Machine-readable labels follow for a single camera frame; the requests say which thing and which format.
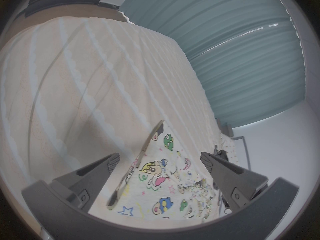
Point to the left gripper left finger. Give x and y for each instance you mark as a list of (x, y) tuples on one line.
[(85, 181)]

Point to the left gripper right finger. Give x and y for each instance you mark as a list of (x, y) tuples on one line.
[(235, 184)]

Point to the white printed pyjama top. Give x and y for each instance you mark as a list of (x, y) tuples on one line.
[(162, 189)]

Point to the bed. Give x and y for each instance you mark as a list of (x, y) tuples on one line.
[(87, 84)]

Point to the black garment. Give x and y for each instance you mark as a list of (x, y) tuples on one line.
[(221, 154)]

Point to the white printed pillow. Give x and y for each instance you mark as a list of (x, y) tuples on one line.
[(231, 150)]

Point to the grey bedside table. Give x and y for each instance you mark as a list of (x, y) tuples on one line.
[(226, 129)]

